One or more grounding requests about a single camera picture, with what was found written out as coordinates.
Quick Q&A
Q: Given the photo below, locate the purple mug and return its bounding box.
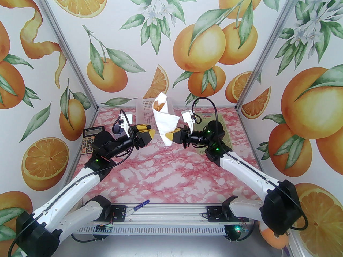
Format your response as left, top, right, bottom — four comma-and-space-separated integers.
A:
112, 124, 126, 137

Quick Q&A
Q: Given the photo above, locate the white paper napkin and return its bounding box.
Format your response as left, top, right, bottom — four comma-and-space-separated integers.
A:
151, 91, 180, 147

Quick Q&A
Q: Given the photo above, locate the blue and white pen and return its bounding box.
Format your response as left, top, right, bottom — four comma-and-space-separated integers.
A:
125, 199, 150, 217

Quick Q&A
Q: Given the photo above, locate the aluminium front rail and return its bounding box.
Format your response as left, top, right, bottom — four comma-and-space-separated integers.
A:
44, 201, 294, 236

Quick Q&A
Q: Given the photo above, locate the green plastic basket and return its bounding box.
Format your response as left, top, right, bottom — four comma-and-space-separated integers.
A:
193, 114, 232, 155

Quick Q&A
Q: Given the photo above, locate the white perforated plastic basket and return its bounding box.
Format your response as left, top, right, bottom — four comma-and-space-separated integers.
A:
136, 97, 178, 133

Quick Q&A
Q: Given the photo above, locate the aluminium frame post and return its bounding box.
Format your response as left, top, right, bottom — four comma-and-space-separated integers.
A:
33, 0, 99, 112
235, 0, 311, 111

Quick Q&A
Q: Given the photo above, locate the orange fish plush toy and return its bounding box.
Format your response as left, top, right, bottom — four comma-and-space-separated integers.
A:
259, 220, 290, 250

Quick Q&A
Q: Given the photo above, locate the black and gold calculator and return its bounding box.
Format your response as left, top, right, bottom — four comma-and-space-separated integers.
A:
81, 126, 105, 155

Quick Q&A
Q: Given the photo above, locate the black base cable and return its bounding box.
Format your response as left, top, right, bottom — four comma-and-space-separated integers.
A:
68, 233, 105, 244
225, 222, 256, 243

